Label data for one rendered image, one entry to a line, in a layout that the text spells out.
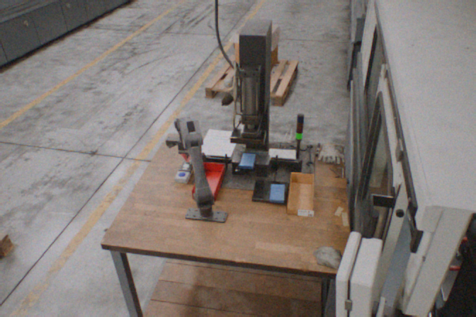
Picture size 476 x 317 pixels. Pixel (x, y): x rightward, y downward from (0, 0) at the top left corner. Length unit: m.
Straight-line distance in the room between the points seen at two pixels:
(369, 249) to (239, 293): 1.51
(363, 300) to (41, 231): 2.87
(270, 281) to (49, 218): 1.95
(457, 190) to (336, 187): 1.26
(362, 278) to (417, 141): 0.36
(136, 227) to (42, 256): 1.48
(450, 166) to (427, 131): 0.16
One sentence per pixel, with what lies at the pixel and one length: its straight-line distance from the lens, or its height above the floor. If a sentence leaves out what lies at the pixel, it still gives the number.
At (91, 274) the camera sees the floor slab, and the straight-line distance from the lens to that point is 3.05.
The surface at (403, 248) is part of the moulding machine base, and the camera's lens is 1.79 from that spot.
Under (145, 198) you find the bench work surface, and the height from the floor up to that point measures 0.90.
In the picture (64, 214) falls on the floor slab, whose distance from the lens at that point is 3.60.
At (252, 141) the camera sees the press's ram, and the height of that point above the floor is 1.13.
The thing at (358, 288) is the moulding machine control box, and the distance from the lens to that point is 1.00.
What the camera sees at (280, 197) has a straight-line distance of 1.99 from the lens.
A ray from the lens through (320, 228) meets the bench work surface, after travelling 1.89.
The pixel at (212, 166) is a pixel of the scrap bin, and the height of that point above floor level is 0.94.
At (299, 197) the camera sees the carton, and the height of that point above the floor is 0.90.
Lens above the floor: 2.21
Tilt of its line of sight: 35 degrees down
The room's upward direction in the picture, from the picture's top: 1 degrees counter-clockwise
